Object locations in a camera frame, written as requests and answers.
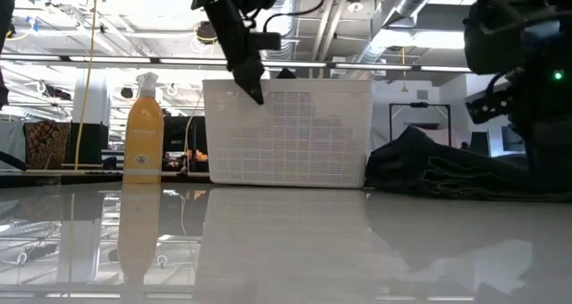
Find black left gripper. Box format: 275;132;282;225
203;0;266;106

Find blue denim jeans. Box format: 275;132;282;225
365;125;572;203

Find white perforated plastic basket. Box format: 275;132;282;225
201;78;374;190

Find orange spray bottle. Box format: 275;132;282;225
122;72;165;186

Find black tubular stand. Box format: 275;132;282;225
388;101;453;148

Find black box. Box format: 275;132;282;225
66;122;110;165

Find patterned fabric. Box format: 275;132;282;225
23;120;72;171

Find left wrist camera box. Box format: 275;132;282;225
249;31;283;52

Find black cable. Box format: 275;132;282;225
262;0;328;33

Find yellow cable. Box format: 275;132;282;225
72;0;101;172

